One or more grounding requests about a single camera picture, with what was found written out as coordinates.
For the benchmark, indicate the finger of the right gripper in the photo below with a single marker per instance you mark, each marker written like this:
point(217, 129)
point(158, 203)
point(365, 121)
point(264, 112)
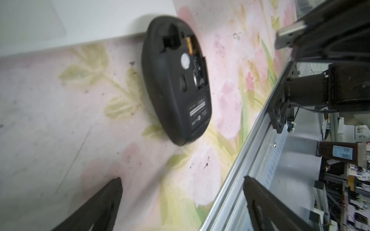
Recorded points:
point(347, 20)
point(352, 47)

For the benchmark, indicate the black wireless mouse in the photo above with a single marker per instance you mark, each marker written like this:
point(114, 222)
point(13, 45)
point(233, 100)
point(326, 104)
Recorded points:
point(176, 78)

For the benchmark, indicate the black usb mouse receiver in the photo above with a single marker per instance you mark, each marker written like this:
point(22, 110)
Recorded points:
point(286, 36)

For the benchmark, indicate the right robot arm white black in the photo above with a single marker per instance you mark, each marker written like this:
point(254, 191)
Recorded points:
point(343, 88)

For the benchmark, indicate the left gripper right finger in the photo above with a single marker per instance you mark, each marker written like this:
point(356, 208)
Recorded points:
point(267, 212)

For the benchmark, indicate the aluminium mounting rail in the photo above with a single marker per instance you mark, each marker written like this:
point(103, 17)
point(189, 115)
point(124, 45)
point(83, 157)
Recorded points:
point(286, 164)

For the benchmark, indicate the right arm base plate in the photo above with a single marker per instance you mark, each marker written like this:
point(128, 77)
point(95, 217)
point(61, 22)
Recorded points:
point(279, 106)

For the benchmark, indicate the silver laptop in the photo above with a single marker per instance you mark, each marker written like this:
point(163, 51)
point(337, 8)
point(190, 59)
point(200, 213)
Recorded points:
point(32, 26)

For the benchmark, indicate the floral pink table mat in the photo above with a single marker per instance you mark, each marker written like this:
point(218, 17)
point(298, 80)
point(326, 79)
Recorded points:
point(73, 119)

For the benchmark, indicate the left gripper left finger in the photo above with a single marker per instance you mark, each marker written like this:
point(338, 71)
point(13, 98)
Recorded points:
point(99, 213)

